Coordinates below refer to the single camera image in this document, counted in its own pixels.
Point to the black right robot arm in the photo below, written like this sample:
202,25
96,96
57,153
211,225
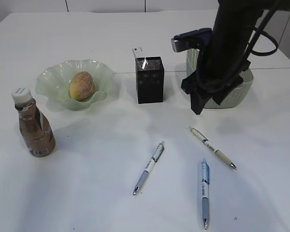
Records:
253,14

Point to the green plastic woven basket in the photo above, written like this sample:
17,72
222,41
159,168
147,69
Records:
235,97

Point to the black mesh pen holder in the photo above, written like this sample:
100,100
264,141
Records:
149,80

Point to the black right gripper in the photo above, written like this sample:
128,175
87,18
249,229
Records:
218,67

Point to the brown Nescafe coffee bottle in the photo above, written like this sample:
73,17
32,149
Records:
33,125

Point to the clear plastic ruler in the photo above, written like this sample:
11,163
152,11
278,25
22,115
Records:
139,54

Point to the sugared bread loaf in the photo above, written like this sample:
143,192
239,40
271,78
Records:
81,86

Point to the green wavy glass plate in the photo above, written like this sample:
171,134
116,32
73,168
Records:
54,83

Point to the blue white gel pen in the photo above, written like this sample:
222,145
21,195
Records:
205,181

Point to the cream ballpoint pen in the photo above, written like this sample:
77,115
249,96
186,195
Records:
214,150

